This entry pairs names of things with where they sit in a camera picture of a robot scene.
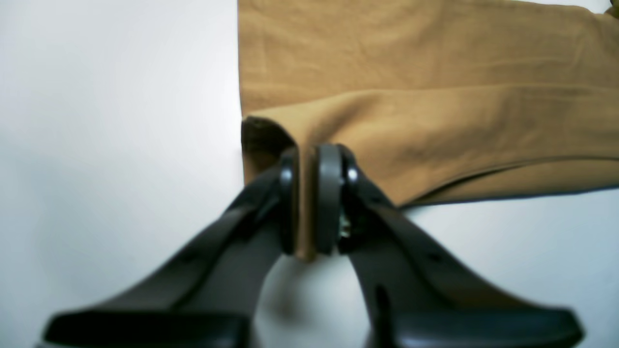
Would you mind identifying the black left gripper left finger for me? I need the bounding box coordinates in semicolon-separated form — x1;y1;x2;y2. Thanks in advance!
43;147;298;348

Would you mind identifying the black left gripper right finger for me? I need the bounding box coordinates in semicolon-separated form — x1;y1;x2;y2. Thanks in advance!
316;145;585;348

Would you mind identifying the brown T-shirt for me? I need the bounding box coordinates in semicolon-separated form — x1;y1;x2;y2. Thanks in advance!
238;0;619;260

